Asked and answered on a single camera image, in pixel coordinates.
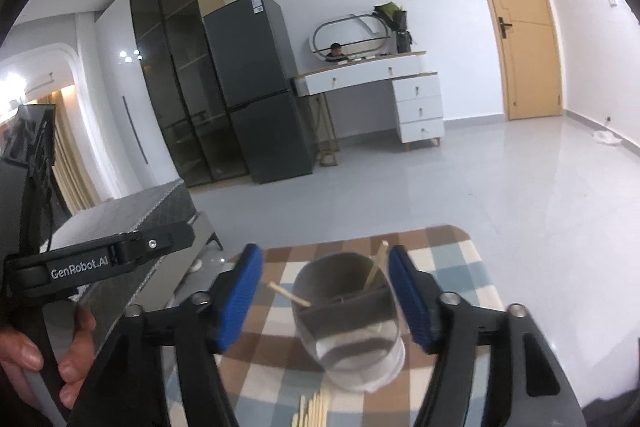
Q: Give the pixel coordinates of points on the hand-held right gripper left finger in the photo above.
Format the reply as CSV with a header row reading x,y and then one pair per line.
x,y
244,302

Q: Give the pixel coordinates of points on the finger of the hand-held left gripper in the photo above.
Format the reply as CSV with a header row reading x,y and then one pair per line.
x,y
80,264

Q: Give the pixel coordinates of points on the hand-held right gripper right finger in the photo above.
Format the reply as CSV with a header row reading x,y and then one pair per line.
x,y
410,302

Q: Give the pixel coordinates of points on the wooden chopstick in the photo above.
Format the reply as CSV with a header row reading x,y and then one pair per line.
x,y
375,269
290,294

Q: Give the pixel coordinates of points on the grey cylindrical utensil holder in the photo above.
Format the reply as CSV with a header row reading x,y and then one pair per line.
x,y
350,337

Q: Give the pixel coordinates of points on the pile of wooden chopsticks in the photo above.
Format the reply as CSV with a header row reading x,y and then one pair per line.
x,y
312,409

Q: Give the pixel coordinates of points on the person's left hand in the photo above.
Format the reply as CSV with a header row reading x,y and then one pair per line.
x,y
75,357

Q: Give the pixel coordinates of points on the plaid tablecloth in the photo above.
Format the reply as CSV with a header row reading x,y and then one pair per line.
x,y
272,267

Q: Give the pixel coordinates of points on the beige curtain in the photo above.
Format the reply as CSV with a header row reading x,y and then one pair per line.
x,y
70,157

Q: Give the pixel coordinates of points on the grey quilted mattress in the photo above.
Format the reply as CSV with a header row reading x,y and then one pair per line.
x,y
120,217

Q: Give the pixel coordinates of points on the white round bed foot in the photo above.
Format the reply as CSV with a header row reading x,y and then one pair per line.
x,y
193,265

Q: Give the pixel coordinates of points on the white wardrobe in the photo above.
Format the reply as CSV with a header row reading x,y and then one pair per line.
x,y
122,117

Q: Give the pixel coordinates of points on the dark glass door cabinet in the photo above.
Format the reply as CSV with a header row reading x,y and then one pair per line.
x,y
170,72

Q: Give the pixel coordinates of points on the white dressing table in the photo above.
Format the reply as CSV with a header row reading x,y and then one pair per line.
x,y
400,97

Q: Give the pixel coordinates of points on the dark grey refrigerator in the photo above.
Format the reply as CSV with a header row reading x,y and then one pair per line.
x,y
260,87

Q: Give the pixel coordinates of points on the white cloth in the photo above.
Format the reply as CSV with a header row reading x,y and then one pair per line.
x,y
605,137

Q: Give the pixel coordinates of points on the black bag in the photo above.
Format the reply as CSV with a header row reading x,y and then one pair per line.
x,y
402,42

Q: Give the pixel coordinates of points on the oval vanity mirror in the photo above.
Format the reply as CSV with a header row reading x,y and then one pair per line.
x,y
370,27

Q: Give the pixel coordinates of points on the green plant bouquet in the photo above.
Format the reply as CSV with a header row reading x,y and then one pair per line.
x,y
387,12

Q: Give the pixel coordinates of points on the wooden door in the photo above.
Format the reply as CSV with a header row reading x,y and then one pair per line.
x,y
525,32

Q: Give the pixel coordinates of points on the gold frame stool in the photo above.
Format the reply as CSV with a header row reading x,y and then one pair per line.
x,y
325,137

